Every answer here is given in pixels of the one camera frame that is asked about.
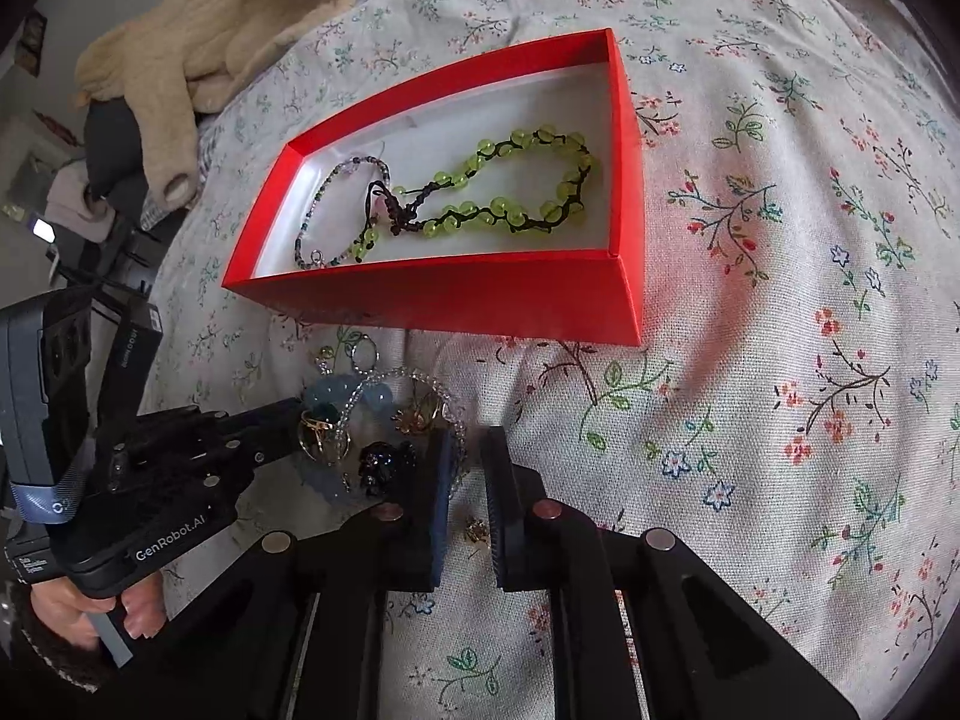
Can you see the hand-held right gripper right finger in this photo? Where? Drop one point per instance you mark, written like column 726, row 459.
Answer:
column 495, row 517

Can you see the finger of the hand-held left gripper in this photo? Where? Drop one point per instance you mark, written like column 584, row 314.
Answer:
column 247, row 457
column 247, row 416

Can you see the beige knit sweater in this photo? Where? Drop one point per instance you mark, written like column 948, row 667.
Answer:
column 195, row 37

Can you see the red cardboard box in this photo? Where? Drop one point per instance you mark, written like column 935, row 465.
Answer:
column 480, row 292

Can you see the black bead charm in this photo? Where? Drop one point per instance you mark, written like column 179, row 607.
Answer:
column 386, row 465

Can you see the gold pendant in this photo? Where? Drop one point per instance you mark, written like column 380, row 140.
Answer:
column 420, row 417

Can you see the person's left hand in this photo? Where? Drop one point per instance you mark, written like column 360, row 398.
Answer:
column 141, row 611

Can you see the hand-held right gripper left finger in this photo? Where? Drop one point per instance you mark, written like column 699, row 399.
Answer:
column 441, row 510

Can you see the floral bedsheet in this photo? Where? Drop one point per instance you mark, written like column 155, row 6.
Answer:
column 750, row 315

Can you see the small gold earring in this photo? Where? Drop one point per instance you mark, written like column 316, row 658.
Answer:
column 476, row 532

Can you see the black stand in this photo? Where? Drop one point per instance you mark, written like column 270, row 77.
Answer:
column 127, row 259

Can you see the dark cloth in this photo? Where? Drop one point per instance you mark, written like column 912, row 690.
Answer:
column 112, row 142

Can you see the pale folded cloths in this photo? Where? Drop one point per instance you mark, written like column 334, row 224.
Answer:
column 64, row 195

